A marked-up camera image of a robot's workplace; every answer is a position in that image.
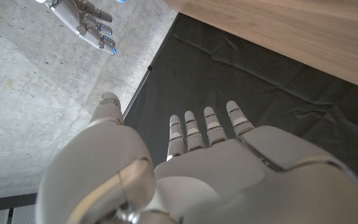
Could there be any black backdrop stand pole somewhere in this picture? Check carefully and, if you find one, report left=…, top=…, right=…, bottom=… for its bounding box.
left=122, top=14, right=180, bottom=119

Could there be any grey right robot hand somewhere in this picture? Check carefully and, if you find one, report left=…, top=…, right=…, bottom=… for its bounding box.
left=35, top=0, right=117, bottom=56

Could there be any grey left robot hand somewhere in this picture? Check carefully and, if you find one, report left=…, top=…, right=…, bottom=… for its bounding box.
left=35, top=92, right=358, bottom=224

